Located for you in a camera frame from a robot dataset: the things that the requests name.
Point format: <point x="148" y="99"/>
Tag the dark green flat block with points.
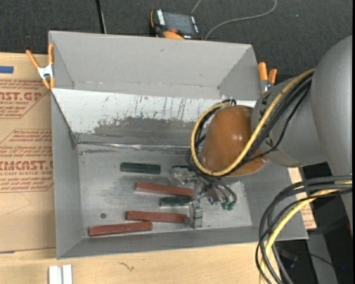
<point x="140" y="168"/>
<point x="174" y="201"/>

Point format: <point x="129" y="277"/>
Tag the red-brown flat block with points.
<point x="119" y="229"/>
<point x="155" y="216"/>
<point x="162" y="189"/>

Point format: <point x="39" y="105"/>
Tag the grey metal bin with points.
<point x="142" y="69"/>

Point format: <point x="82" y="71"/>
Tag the brown cardboard board, red print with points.
<point x="20" y="158"/>

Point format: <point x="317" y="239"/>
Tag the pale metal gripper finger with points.
<point x="182" y="177"/>
<point x="196" y="216"/>

